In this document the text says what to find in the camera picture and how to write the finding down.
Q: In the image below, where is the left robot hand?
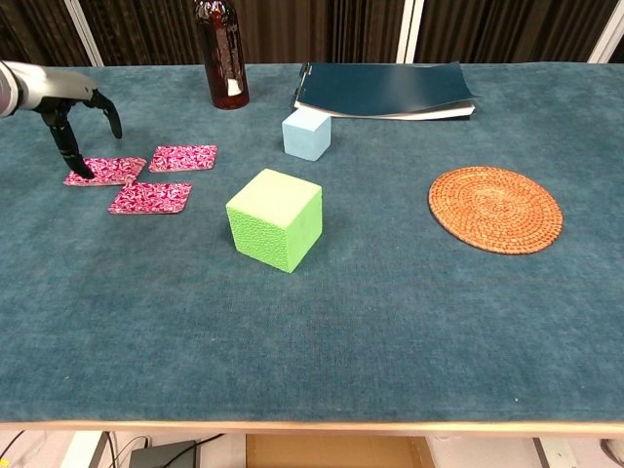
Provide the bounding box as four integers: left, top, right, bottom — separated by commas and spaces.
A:
16, 60, 124, 181

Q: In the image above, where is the brown glass bottle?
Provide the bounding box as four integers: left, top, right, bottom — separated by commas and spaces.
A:
196, 0, 251, 111

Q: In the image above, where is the teal velvet tablecloth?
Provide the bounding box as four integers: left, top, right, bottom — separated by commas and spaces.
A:
0, 61, 624, 424

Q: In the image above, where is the green foam cube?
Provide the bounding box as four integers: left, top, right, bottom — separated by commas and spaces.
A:
225, 168, 324, 275

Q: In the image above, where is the light blue foam cube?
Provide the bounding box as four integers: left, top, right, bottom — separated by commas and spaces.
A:
281, 108, 333, 164

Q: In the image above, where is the dark brown pleated curtain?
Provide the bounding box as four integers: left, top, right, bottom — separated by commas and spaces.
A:
0, 0, 624, 67

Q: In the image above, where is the white table leg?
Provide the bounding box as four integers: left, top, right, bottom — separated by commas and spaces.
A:
61, 431, 116, 468

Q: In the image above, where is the dark grey box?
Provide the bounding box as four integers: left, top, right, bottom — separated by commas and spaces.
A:
129, 440, 205, 468

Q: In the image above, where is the round woven rattan coaster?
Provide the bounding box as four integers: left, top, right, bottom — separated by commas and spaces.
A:
428, 166, 565, 256

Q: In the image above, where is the brown cardboard box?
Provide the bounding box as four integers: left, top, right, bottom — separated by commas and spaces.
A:
245, 433, 435, 468

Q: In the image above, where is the white frame post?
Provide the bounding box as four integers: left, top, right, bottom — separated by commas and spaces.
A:
586, 0, 624, 64
64, 0, 104, 67
396, 0, 425, 65

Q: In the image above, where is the dark blue ring binder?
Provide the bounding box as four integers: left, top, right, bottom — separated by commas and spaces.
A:
293, 60, 485, 122

